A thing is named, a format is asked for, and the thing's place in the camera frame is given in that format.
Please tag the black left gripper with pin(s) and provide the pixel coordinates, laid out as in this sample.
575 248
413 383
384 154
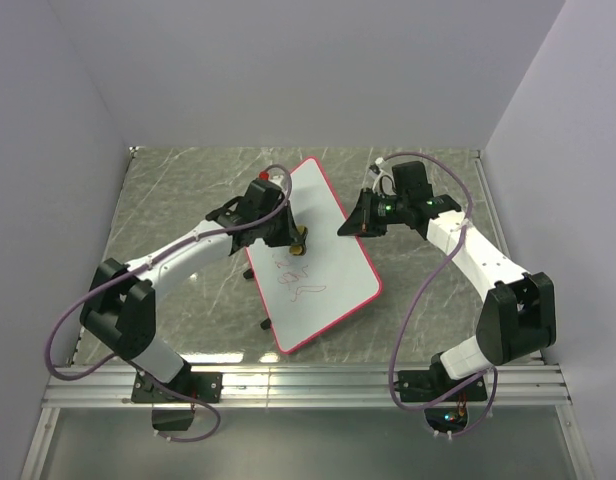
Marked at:
290 235

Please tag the yellow and black eraser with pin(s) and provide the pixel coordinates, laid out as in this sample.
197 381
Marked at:
298 247

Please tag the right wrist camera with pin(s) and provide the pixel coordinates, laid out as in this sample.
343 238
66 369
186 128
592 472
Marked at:
381 176

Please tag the aluminium mounting rail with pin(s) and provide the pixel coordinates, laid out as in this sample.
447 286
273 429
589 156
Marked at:
302 386

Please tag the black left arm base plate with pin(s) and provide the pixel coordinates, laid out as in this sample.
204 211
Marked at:
204 386

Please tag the red-framed whiteboard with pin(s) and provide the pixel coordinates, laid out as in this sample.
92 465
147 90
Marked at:
304 296

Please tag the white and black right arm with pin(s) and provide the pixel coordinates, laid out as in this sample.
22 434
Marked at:
518 315

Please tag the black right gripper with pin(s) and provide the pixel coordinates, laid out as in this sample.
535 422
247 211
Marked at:
360 222

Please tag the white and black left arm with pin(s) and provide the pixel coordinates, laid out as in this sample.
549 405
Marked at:
121 308

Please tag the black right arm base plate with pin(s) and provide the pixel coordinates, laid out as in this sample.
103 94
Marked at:
422 386

